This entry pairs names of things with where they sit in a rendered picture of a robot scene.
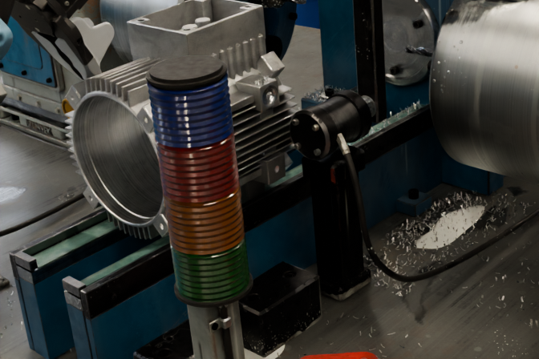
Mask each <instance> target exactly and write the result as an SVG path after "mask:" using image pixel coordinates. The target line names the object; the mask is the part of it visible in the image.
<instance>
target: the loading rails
mask: <svg viewBox="0 0 539 359"><path fill-rule="evenodd" d="M415 105H416V109H414V105H412V106H411V107H409V112H408V113H410V114H409V115H408V114H407V110H406V109H405V110H406V111H405V113H403V112H401V113H398V114H399V118H398V117H397V118H396V116H398V114H396V115H393V116H392V117H390V118H388V119H389V124H388V122H387V119H386V120H384V122H381V123H372V124H371V126H372V128H373V130H374V131H373V132H372V129H370V131H369V132H370V135H369V133H368V134H367V136H364V137H363V138H364V139H363V138H361V140H360V139H359V140H357V141H355V142H353V143H351V146H353V147H358V148H361V149H363V150H364V152H365V169H364V170H362V171H361V172H359V184H360V187H361V192H362V195H363V203H364V209H365V215H366V221H367V230H368V229H369V228H372V227H373V226H375V225H376V224H377V223H379V222H381V221H382V220H384V219H386V218H387V217H388V216H390V215H392V214H394V213H395V212H400V213H403V214H406V215H409V216H413V217H417V215H418V216H419V215H420V214H422V213H423V212H426V211H427V210H426V209H429V208H431V206H432V196H431V195H429V194H426V193H427V192H429V191H431V190H432V189H433V188H435V187H437V186H438V185H440V184H441V183H442V161H441V144H440V141H439V139H438V137H437V134H436V130H435V128H434V125H433V122H432V115H431V110H430V103H429V104H428V105H423V104H418V106H420V105H421V107H420V108H418V107H417V103H416V104H415ZM412 108H413V109H414V110H413V109H412ZM402 113H403V114H402ZM385 121H386V123H385ZM390 123H391V124H390ZM384 124H385V127H384V126H383V125H384ZM380 127H381V130H380V129H379V128H380ZM376 128H378V129H376ZM371 132H372V134H371ZM287 154H288V156H289V157H290V158H291V159H292V161H293V163H292V164H291V165H290V166H289V167H288V168H287V169H286V176H285V177H283V178H281V179H280V180H278V181H276V182H274V183H272V184H271V185H268V184H265V192H263V193H262V194H260V195H258V196H255V197H253V198H252V199H251V200H248V201H246V202H244V203H243V204H241V206H242V212H243V219H244V225H245V228H244V229H245V240H246V247H247V248H246V250H247V257H248V262H249V272H250V273H251V275H252V278H253V279H254V278H256V277H258V276H260V275H261V274H262V273H264V272H266V271H267V270H269V269H271V268H272V267H274V266H275V265H277V264H279V263H281V262H282V261H284V262H286V263H288V264H292V265H294V266H296V267H298V268H301V269H306V268H308V267H310V266H311V265H312V264H314V263H316V262H317V257H316V247H315V236H314V216H313V205H312V195H311V184H310V179H307V178H305V177H304V176H303V174H302V157H303V156H304V155H302V154H301V153H300V152H299V151H298V150H296V149H295V148H294V149H292V150H290V151H288V152H287ZM425 208H426V209H425ZM9 256H10V263H11V267H12V271H13V274H14V280H15V284H16V288H17V292H18V298H19V302H20V306H21V310H22V317H23V320H24V325H25V328H26V335H27V339H28V342H29V346H30V349H32V350H34V351H35V352H36V353H38V354H40V355H41V356H43V357H45V358H46V359H54V358H56V357H57V356H59V355H61V353H65V352H66V351H68V350H69V349H72V348H73V347H75V350H76V354H77V358H78V359H134V358H133V353H134V352H135V351H136V350H137V349H139V348H141V347H142V346H144V345H146V344H147V343H149V342H150V341H152V340H154V339H156V338H157V337H159V336H160V335H162V334H164V333H166V332H167V331H169V330H170V329H174V328H175V327H177V326H178V325H179V324H181V323H182V322H183V321H185V320H187V319H188V308H187V305H186V304H185V303H183V302H181V301H180V300H179V299H177V297H176V295H175V292H174V284H175V282H176V280H175V274H174V268H173V262H172V252H171V246H170V238H169V235H167V236H166V237H162V236H161V235H158V236H156V237H155V238H153V239H150V238H148V239H145V238H143V239H140V237H137V238H135V236H134V235H133V236H130V234H129V232H128V233H127V234H125V233H124V230H121V231H120V229H119V225H118V226H116V227H115V226H114V223H113V221H112V222H111V223H110V222H109V220H108V217H107V211H106V209H105V208H101V209H100V210H97V211H95V212H93V213H91V214H89V215H87V216H85V217H83V218H81V219H78V220H76V221H74V222H72V223H70V224H68V225H66V226H64V227H62V228H59V229H57V230H55V231H53V232H51V233H49V234H47V235H45V236H43V237H41V238H38V239H37V240H34V241H32V242H30V243H29V244H26V245H24V246H22V247H21V248H17V249H15V250H14V251H12V252H9Z"/></svg>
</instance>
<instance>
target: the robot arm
mask: <svg viewBox="0 0 539 359"><path fill-rule="evenodd" d="M87 1H88V0H0V61H1V60H2V59H3V58H4V56H5V55H6V53H7V52H8V50H9V49H10V47H11V45H12V42H13V34H12V32H11V30H10V28H9V27H8V26H7V24H8V22H9V19H10V16H11V17H12V18H13V19H14V20H16V21H17V22H18V24H19V25H20V27H21V28H23V29H24V30H25V32H26V33H27V34H28V35H29V36H30V37H31V38H32V39H33V40H34V41H35V42H37V43H38V44H39V45H40V46H41V47H42V48H43V49H44V50H45V51H46V52H47V53H48V54H49V55H50V56H53V57H54V58H55V59H56V60H57V61H58V62H59V63H60V64H61V65H63V66H64V67H65V68H67V69H68V70H69V71H70V72H71V73H72V74H74V75H75V76H76V77H78V78H79V79H81V80H83V81H84V80H85V79H89V78H90V77H93V76H96V75H99V74H102V71H101V70H100V62H101V60H102V58H103V56H104V54H105V53H106V51H107V49H108V47H109V45H110V43H111V41H112V39H113V37H114V29H113V27H112V25H111V24H110V23H109V22H103V23H101V24H99V25H97V26H95V25H94V23H93V21H92V20H90V19H89V18H81V17H73V18H72V19H71V20H70V19H69V18H70V17H71V16H72V15H73V13H74V12H76V11H77V10H80V9H81V8H82V7H83V6H84V4H85V3H86V2H87Z"/></svg>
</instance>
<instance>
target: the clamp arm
mask: <svg viewBox="0 0 539 359"><path fill-rule="evenodd" d="M353 15H354V29H355V58H356V74H357V88H358V94H359V95H360V96H362V97H363V99H364V100H366V99H368V100H369V101H368V100H367V101H366V103H367V105H368V106H371V104H372V106H373V108H371V109H370V111H371V118H372V123H380V122H382V121H384V120H385V119H386V118H387V97H386V78H385V50H384V39H383V2H382V0H353Z"/></svg>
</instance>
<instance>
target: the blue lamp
mask: <svg viewBox="0 0 539 359"><path fill-rule="evenodd" d="M227 78H228V74H227V72H226V74H225V75H224V76H223V77H222V78H221V79H220V80H219V81H217V82H215V83H213V84H211V85H208V86H206V87H200V88H196V89H192V90H183V91H169V90H163V89H160V88H157V87H154V86H153V85H152V84H151V83H149V82H148V83H147V85H148V93H149V99H150V101H151V102H150V106H151V108H152V109H151V113H152V120H153V126H154V132H155V139H156V141H157V142H158V143H161V144H163V145H165V146H168V147H174V148H195V147H204V146H208V145H211V144H214V143H217V142H220V141H222V140H223V139H225V138H226V137H228V136H229V135H230V134H231V133H232V132H233V119H232V112H231V109H232V108H231V106H230V103H231V100H230V98H229V97H230V93H229V86H228V84H229V80H228V79H227Z"/></svg>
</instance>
